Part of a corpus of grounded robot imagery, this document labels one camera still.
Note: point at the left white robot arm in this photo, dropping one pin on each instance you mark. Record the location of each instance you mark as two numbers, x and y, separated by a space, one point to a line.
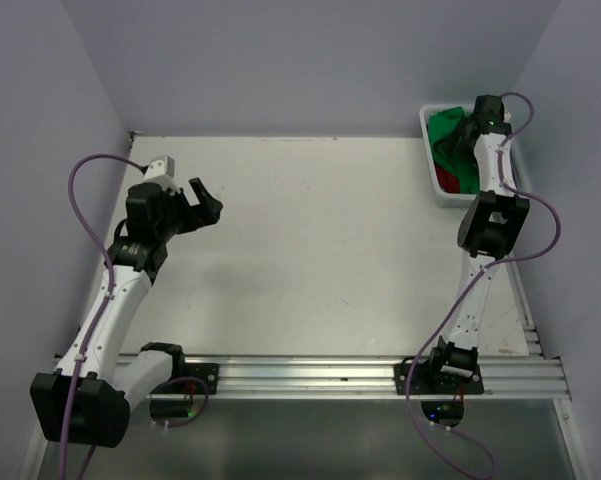
87 399

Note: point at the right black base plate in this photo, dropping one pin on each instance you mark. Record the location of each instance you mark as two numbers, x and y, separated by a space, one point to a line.
415 377

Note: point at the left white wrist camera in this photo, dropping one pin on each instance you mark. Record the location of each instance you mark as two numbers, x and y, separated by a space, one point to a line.
161 171

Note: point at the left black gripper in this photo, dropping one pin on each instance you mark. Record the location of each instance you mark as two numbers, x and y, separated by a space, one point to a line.
210 214

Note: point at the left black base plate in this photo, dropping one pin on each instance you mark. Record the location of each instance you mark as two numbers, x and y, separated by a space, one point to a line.
191 379

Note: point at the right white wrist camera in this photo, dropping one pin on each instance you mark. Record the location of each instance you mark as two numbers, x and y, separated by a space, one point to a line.
507 112

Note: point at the green t shirt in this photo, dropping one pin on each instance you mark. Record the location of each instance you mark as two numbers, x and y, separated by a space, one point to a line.
454 163

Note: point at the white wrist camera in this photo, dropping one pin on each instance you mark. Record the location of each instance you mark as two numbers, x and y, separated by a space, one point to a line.
161 171
507 112

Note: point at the aluminium mounting rail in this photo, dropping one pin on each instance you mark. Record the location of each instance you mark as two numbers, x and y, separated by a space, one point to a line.
371 377

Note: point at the white plastic basket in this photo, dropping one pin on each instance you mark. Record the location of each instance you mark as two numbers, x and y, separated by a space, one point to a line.
447 200

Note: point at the side aluminium rail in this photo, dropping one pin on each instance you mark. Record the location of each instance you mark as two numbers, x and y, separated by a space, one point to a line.
509 328

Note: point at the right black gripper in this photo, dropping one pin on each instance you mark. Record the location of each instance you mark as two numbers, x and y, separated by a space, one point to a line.
460 149

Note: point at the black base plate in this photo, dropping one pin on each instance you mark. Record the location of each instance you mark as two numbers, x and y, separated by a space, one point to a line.
191 379
415 377

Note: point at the red t shirt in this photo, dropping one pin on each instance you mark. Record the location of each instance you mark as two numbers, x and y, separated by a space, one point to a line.
447 181

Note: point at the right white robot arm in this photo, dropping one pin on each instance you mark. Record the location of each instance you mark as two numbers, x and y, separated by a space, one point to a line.
487 233

